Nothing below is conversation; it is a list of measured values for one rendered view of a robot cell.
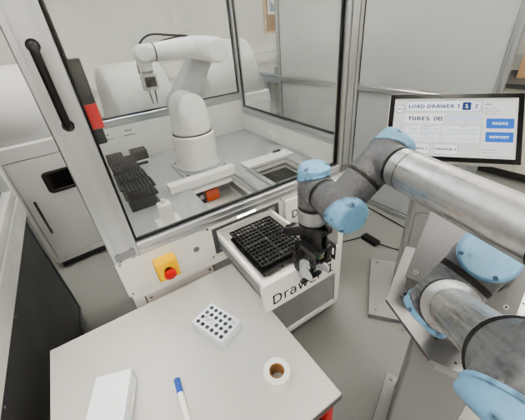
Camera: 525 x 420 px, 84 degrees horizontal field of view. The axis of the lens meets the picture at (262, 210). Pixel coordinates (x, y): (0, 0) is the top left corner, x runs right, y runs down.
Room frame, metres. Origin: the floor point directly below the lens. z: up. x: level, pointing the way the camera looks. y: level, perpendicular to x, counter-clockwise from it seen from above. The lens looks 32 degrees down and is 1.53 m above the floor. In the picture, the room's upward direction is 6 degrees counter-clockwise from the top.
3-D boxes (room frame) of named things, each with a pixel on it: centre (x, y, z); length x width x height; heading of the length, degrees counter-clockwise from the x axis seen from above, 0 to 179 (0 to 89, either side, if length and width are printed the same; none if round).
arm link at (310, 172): (0.59, -0.12, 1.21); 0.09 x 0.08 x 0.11; 18
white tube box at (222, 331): (0.56, 0.17, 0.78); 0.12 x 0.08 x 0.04; 51
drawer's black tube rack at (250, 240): (0.81, 0.00, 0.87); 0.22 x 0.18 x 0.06; 30
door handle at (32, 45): (0.69, 0.42, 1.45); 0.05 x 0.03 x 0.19; 30
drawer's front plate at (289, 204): (1.07, -0.22, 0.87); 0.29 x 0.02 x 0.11; 120
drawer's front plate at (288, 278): (0.63, -0.10, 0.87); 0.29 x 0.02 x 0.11; 120
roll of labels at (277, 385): (0.40, 0.00, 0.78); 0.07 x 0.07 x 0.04
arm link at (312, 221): (0.60, -0.13, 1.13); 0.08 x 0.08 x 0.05
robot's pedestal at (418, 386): (0.56, -0.57, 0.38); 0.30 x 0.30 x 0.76; 54
